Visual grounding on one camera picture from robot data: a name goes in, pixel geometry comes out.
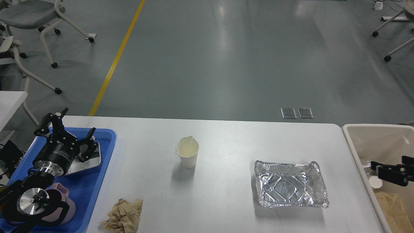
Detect white chair base right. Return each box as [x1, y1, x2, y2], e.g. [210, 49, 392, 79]
[372, 0, 414, 62]

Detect beige plastic waste bin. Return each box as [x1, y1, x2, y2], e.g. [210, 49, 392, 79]
[342, 124, 414, 233]

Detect right metal floor plate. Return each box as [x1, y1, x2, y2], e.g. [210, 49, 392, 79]
[297, 108, 314, 119]

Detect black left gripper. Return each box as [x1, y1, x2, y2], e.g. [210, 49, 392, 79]
[32, 108, 98, 177]

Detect aluminium foil container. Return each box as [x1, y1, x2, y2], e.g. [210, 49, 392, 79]
[254, 160, 330, 208]

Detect brown paper bag in bin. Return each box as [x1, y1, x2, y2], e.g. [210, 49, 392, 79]
[374, 191, 414, 233]

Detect grey office chair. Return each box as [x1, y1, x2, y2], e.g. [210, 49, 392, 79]
[0, 0, 96, 68]

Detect pink ribbed mug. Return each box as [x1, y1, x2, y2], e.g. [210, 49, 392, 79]
[41, 183, 76, 225]

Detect small white side table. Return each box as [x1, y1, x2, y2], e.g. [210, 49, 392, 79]
[0, 91, 28, 130]

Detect left metal floor plate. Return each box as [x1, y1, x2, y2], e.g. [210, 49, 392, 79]
[280, 108, 297, 119]

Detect white chair frame left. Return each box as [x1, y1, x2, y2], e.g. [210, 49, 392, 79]
[0, 34, 62, 125]

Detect crumpled foil in bin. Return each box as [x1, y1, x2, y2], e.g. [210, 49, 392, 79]
[360, 159, 377, 178]

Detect stainless steel rectangular tray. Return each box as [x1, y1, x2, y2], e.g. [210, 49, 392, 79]
[66, 136, 101, 176]

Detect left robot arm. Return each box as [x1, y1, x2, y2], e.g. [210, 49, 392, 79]
[1, 108, 99, 233]

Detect blue plastic tray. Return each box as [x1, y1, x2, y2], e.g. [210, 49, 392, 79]
[7, 127, 116, 233]

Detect crumpled brown paper napkin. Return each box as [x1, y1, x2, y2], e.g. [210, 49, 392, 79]
[100, 198, 143, 233]

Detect white paper cup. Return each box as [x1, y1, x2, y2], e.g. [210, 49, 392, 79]
[176, 136, 199, 168]

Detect metal floor plate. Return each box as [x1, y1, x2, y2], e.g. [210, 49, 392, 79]
[297, 108, 314, 119]
[280, 108, 297, 119]

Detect small white cup in bin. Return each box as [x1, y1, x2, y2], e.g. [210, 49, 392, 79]
[368, 175, 383, 189]

